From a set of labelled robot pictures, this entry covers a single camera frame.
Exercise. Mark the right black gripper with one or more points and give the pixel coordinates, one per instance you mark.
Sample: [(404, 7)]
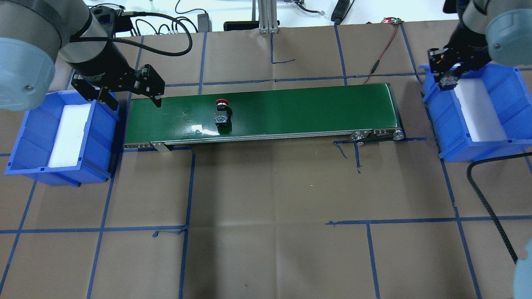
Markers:
[(466, 42)]

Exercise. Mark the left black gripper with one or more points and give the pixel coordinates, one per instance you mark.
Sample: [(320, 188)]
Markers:
[(101, 60)]

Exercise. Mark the red push button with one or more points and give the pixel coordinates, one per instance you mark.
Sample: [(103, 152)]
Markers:
[(223, 116)]

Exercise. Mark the yellow push button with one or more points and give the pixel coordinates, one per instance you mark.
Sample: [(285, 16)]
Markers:
[(447, 82)]

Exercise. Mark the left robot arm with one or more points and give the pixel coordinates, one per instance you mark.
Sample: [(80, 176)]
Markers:
[(34, 33)]

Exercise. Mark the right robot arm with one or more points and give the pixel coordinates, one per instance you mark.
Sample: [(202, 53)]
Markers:
[(507, 27)]

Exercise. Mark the right blue bin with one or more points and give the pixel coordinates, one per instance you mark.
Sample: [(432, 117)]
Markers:
[(511, 99)]

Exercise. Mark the blue bin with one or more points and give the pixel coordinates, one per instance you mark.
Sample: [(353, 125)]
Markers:
[(34, 143), (511, 99)]

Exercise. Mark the left blue bin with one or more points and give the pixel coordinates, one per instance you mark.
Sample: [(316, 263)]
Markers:
[(34, 143)]

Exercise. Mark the right white foam pad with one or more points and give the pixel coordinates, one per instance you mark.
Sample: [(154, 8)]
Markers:
[(478, 111)]

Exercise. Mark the white foam pad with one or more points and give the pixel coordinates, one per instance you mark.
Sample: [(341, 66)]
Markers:
[(478, 111), (69, 137)]

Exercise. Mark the left white foam pad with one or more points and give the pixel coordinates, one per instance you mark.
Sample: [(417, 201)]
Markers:
[(69, 137)]

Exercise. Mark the black power adapter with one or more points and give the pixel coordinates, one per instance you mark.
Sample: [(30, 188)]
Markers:
[(204, 23)]

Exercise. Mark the green conveyor belt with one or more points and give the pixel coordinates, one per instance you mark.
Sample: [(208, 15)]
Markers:
[(365, 112)]

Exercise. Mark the aluminium frame post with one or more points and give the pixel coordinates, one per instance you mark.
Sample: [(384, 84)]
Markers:
[(268, 22)]

